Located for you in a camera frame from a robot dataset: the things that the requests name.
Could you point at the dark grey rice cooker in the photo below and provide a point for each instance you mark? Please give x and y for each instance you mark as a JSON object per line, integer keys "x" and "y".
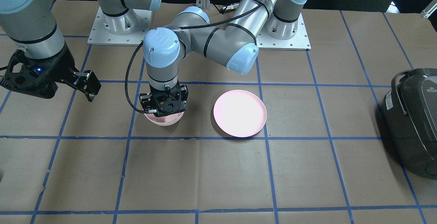
{"x": 410, "y": 109}

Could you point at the pink bowl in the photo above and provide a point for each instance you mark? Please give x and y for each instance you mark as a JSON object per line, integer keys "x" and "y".
{"x": 165, "y": 120}

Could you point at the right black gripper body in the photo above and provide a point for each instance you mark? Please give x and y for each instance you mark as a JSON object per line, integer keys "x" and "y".
{"x": 58, "y": 67}

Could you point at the pink plate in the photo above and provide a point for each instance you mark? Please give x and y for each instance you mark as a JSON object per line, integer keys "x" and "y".
{"x": 240, "y": 113}

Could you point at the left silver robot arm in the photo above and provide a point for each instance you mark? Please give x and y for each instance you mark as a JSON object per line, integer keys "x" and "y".
{"x": 231, "y": 43}

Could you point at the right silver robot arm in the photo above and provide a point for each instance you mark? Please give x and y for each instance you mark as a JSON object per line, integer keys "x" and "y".
{"x": 32, "y": 26}

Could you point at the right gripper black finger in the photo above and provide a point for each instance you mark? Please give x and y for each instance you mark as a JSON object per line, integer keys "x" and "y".
{"x": 86, "y": 82}

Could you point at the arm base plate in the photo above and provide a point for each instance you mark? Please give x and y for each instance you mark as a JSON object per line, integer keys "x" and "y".
{"x": 299, "y": 42}
{"x": 126, "y": 30}

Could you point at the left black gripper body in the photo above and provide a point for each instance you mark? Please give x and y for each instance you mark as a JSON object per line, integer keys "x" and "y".
{"x": 145, "y": 101}

